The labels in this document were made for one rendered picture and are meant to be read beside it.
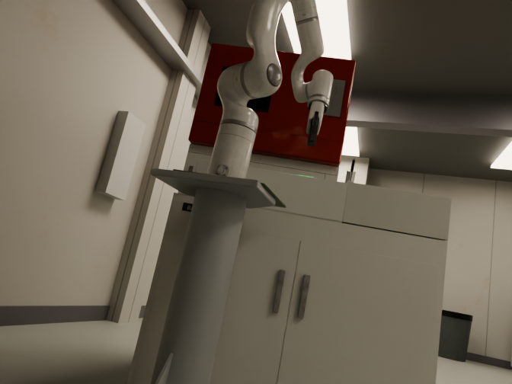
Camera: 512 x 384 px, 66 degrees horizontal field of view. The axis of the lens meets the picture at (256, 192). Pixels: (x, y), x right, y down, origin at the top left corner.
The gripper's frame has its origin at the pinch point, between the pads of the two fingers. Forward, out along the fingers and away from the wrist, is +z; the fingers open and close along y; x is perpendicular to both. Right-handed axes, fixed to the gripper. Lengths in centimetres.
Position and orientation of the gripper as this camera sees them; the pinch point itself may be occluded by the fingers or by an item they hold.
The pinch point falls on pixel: (312, 140)
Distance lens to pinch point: 150.6
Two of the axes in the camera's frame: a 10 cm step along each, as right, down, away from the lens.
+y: -0.5, -4.3, -9.0
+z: -2.1, 8.9, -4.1
